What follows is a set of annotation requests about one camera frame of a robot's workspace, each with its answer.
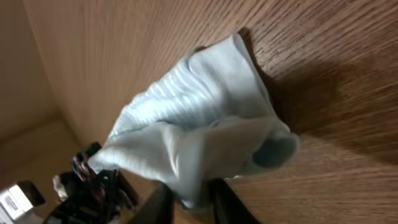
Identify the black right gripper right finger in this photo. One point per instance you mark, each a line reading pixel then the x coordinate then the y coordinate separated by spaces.
pixel 227 207

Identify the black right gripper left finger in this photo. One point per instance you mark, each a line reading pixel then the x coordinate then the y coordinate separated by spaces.
pixel 158 209

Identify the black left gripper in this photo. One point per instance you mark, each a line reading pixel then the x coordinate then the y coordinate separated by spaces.
pixel 89 197

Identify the light blue striped garment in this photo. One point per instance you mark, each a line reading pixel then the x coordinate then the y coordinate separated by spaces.
pixel 209 117

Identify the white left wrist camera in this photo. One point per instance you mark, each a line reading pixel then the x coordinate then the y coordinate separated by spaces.
pixel 19 202

